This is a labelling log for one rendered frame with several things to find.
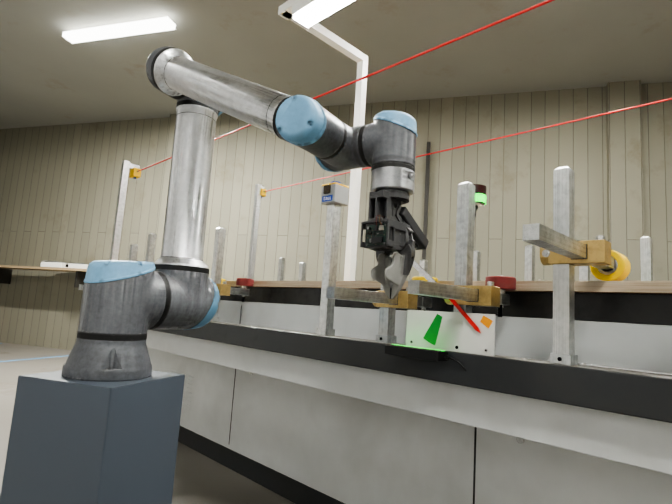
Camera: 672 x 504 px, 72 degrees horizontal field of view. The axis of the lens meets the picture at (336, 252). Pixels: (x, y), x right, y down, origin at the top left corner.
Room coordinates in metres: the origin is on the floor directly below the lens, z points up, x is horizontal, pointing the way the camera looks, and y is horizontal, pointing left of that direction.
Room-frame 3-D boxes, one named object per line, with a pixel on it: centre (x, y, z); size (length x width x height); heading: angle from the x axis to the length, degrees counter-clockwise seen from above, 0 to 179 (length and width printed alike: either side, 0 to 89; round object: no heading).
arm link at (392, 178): (0.92, -0.11, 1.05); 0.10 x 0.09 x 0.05; 45
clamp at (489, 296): (1.20, -0.36, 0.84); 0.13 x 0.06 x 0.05; 45
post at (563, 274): (1.03, -0.52, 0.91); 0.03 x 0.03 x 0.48; 45
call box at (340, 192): (1.57, 0.02, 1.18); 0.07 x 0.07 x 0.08; 45
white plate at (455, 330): (1.21, -0.30, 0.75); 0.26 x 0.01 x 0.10; 45
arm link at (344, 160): (0.97, 0.00, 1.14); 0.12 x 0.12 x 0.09; 58
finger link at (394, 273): (0.91, -0.12, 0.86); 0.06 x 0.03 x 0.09; 135
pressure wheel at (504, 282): (1.27, -0.46, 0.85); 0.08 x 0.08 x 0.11
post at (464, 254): (1.21, -0.34, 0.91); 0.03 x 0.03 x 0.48; 45
